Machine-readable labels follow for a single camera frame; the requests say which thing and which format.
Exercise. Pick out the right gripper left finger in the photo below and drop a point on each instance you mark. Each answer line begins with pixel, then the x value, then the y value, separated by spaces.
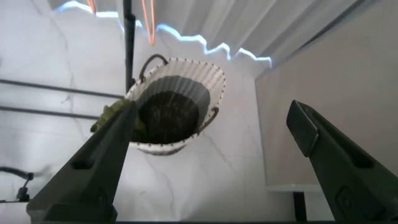
pixel 87 186

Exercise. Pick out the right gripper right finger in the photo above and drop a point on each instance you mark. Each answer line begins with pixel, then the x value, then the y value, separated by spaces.
pixel 357 186

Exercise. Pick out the black clothes rack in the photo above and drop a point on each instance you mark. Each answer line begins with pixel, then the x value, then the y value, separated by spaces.
pixel 129 46

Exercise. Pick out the white laundry basket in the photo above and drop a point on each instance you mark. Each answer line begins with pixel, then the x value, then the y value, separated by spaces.
pixel 192 71

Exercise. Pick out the green garment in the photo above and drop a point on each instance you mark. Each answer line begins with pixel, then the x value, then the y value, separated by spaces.
pixel 109 113

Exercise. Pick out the white curtain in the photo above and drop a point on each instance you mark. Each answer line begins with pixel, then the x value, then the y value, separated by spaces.
pixel 217 18

